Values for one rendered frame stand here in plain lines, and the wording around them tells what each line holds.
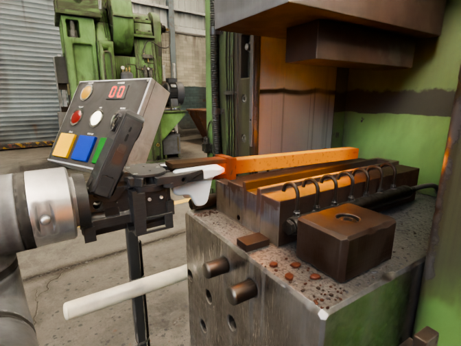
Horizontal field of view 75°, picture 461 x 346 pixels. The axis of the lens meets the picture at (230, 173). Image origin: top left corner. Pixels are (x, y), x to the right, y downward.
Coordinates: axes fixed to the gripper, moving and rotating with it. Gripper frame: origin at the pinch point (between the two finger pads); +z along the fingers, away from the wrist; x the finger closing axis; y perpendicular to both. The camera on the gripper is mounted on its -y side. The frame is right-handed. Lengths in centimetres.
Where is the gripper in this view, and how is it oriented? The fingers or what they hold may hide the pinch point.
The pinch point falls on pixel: (214, 165)
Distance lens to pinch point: 47.2
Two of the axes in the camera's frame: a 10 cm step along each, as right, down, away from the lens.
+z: 8.5, -1.4, 5.1
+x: 5.3, 2.1, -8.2
